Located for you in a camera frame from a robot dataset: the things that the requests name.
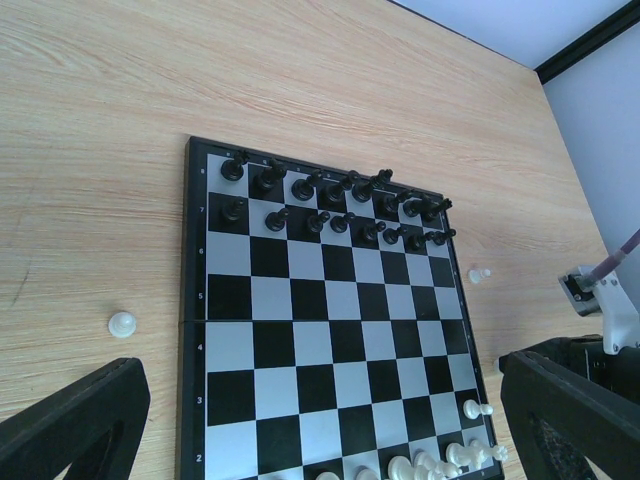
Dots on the black pawn three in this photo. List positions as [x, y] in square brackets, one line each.
[341, 223]

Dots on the black pawn five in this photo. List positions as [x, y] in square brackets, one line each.
[417, 242]

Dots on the black pawn two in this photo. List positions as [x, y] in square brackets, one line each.
[315, 223]

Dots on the black pawn eight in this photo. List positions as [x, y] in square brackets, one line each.
[370, 231]

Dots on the black pawn one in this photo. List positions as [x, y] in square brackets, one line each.
[276, 221]

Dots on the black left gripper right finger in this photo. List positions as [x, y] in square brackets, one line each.
[562, 424]

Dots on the black and silver chessboard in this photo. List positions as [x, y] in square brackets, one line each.
[302, 353]

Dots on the black pawn six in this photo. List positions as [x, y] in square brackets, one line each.
[440, 238]

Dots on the white king piece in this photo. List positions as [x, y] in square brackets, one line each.
[366, 474]

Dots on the black king e8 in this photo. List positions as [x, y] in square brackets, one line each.
[362, 191]

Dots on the white chess piece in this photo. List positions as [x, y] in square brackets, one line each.
[472, 409]

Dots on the white rook h1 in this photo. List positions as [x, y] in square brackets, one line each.
[475, 454]

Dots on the white queen piece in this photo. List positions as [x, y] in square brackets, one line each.
[327, 476]

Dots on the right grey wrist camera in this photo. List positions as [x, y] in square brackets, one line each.
[583, 298]

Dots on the black rook h8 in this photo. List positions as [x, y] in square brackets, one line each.
[433, 209]

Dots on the black rook a8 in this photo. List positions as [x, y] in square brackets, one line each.
[232, 169]

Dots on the black knight b8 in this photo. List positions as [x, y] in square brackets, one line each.
[268, 178]

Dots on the black queen d8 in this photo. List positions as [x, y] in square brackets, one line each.
[332, 194]

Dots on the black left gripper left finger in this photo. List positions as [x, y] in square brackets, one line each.
[91, 429]

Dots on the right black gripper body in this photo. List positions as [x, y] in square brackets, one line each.
[610, 359]

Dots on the black pawn four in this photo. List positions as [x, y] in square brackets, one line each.
[392, 236]

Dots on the black knight g8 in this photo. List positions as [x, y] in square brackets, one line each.
[416, 205]

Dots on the black bishop c8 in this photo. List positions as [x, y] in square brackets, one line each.
[304, 189]

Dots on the black bishop f8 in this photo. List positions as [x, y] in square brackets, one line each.
[388, 205]

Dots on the black pawn seven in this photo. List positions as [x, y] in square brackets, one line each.
[231, 211]

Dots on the white knight g1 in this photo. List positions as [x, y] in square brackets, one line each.
[426, 467]

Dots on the white pawn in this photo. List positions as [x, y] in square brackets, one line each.
[478, 275]
[122, 324]

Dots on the black enclosure frame post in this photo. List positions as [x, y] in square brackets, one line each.
[607, 30]

